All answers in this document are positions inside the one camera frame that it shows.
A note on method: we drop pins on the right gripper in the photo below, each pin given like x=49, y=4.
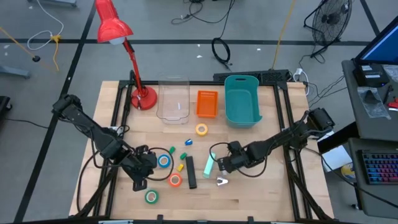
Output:
x=237, y=157

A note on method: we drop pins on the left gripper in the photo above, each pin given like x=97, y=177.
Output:
x=141, y=165

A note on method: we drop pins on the silver staple remover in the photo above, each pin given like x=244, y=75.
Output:
x=221, y=182

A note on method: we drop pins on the blue tape roll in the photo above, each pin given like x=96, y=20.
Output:
x=159, y=161

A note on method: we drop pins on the green tape roll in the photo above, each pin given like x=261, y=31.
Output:
x=146, y=197

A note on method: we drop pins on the orange tape roll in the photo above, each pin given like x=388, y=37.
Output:
x=170, y=180

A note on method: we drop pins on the black stapler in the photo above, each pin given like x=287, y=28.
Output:
x=191, y=172

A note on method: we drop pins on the yellow stapler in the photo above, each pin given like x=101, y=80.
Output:
x=180, y=168

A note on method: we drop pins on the yellow tape roll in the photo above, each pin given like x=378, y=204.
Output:
x=196, y=129

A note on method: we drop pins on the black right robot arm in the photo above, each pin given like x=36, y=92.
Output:
x=280, y=138

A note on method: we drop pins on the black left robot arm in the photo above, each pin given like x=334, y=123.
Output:
x=93, y=130

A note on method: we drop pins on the orange plastic basket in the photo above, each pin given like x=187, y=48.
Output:
x=207, y=104

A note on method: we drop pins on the teal plastic tub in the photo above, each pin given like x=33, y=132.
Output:
x=242, y=102

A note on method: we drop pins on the clear plastic bin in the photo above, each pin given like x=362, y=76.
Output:
x=172, y=99

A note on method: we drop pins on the black power strip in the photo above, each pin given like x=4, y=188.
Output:
x=267, y=75

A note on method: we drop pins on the white box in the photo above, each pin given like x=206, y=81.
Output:
x=335, y=158

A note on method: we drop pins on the white power adapter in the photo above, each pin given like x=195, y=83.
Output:
x=299, y=73

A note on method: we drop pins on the yellow disc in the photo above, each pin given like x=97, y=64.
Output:
x=348, y=172

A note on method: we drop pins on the red desk lamp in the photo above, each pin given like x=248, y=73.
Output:
x=112, y=28

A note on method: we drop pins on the grey desk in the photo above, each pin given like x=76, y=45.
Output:
x=373, y=127

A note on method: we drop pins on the backlit keyboard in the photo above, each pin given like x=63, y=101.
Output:
x=381, y=168

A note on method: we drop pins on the clear plastic bag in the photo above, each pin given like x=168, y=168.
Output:
x=373, y=107

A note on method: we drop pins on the small black device box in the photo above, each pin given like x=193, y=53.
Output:
x=370, y=76

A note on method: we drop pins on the black floor fan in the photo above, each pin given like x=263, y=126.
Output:
x=331, y=20

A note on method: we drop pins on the computer monitor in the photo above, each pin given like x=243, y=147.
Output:
x=384, y=46

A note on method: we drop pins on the black aluminium frame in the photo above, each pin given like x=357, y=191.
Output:
x=202, y=83

